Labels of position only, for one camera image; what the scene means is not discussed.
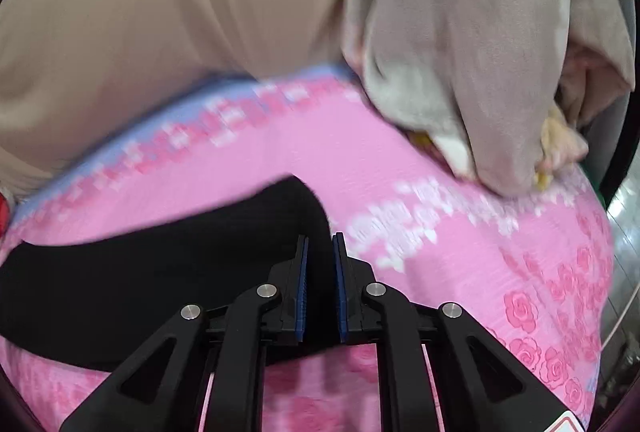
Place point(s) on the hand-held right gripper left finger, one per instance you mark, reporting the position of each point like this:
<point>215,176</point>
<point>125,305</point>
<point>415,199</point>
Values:
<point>300,297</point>

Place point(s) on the white cat-face pillow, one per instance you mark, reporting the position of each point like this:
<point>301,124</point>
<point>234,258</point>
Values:
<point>4,212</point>

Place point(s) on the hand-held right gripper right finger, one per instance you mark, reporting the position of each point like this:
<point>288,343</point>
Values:
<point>342,297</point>

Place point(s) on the beige padded headboard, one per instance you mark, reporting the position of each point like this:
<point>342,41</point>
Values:
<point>150,12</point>

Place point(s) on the pink floral bed sheet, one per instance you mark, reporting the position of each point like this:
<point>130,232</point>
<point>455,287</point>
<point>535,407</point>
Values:
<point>450,272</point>

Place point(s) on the black pants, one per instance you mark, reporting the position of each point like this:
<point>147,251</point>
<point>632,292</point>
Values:
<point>150,287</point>

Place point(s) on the grey printed blanket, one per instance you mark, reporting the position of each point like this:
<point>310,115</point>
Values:
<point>450,62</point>

